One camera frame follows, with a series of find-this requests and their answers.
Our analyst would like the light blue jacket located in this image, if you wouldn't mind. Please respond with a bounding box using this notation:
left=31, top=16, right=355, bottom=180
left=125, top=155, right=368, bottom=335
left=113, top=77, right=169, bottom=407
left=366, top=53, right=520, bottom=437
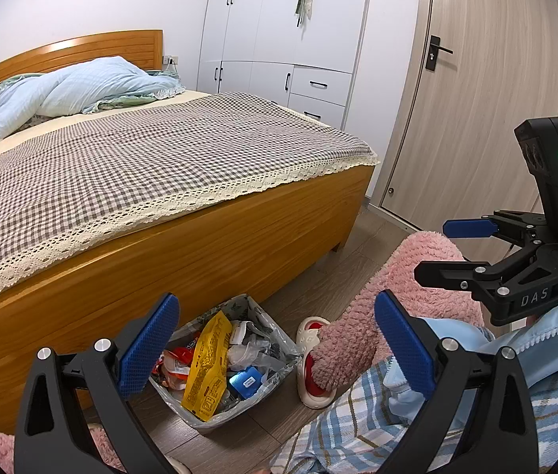
left=383, top=289, right=558, bottom=430

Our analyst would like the yellow snack wrapper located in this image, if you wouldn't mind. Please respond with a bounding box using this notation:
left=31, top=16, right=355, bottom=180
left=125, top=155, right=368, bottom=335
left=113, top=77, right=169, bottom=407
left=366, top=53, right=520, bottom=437
left=181, top=310, right=234, bottom=423

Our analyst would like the light blue duvet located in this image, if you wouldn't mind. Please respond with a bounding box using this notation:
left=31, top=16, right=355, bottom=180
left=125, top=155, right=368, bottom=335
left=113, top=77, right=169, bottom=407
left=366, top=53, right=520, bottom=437
left=0, top=56, right=186, bottom=151

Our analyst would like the light wooden door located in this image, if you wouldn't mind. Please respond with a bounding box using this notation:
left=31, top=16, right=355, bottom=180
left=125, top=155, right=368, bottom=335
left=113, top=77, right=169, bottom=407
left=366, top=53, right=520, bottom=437
left=380, top=0, right=558, bottom=232

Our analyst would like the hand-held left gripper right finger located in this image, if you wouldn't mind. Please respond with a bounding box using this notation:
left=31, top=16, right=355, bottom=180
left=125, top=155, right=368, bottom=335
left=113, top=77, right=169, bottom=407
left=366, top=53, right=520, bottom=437
left=377, top=288, right=539, bottom=474

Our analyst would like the cream bed sheet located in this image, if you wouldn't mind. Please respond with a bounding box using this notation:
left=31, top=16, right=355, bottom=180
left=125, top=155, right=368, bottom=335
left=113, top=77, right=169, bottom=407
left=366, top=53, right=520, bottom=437
left=0, top=90, right=221, bottom=169

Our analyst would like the pale bag on hook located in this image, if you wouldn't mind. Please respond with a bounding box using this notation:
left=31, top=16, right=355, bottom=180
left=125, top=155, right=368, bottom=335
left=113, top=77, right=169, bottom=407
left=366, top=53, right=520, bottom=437
left=294, top=0, right=315, bottom=28

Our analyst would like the person's right leg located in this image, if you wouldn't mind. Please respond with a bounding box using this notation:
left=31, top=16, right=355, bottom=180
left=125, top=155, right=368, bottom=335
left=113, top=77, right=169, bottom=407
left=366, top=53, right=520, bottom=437
left=309, top=231, right=484, bottom=391

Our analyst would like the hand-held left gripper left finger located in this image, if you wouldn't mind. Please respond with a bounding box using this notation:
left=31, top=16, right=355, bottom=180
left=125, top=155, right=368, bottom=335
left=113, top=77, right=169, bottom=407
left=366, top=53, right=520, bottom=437
left=15, top=290, right=180, bottom=474

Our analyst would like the white wardrobe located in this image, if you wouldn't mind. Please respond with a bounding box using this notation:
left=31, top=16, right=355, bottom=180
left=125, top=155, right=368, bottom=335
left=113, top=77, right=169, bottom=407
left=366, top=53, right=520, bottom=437
left=196, top=0, right=373, bottom=132

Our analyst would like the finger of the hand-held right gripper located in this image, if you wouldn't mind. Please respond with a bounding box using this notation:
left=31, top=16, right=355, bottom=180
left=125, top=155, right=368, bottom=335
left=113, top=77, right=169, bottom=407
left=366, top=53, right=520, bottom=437
left=443, top=211, right=547, bottom=244
left=413, top=244, right=545, bottom=303

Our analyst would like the wooden bed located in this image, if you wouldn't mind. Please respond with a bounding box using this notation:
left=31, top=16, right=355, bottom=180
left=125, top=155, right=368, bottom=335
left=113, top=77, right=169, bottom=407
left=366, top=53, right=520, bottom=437
left=0, top=30, right=376, bottom=435

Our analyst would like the white and green packet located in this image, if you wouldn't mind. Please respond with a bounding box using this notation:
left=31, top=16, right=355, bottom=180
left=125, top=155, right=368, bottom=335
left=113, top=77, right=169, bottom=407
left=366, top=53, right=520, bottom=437
left=228, top=320, right=280, bottom=371

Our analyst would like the brown checkered blanket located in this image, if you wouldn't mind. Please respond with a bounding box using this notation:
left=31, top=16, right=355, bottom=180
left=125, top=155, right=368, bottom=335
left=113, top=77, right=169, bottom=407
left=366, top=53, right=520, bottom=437
left=0, top=91, right=381, bottom=314

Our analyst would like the blue plaid cloth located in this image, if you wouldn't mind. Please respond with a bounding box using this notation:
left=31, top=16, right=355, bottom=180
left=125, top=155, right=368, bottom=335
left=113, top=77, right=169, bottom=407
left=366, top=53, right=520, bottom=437
left=269, top=355, right=558, bottom=474

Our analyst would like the person's right slipper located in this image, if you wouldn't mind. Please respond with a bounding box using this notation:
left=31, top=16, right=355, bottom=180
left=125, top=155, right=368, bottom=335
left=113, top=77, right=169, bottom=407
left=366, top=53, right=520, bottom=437
left=296, top=317, right=345, bottom=410

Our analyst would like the trash bin with plastic liner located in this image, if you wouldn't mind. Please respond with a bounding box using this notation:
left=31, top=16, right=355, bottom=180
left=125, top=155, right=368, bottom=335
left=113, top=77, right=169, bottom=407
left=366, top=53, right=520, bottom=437
left=149, top=293, right=302, bottom=436

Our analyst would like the red and white snack bag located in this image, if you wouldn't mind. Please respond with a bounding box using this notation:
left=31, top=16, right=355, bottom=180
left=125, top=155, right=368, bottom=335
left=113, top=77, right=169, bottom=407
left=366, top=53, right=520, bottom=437
left=158, top=365, right=193, bottom=392

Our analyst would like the black door handle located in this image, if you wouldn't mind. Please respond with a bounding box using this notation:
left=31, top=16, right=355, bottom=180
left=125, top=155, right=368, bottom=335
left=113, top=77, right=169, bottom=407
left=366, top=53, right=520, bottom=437
left=424, top=34, right=454, bottom=71

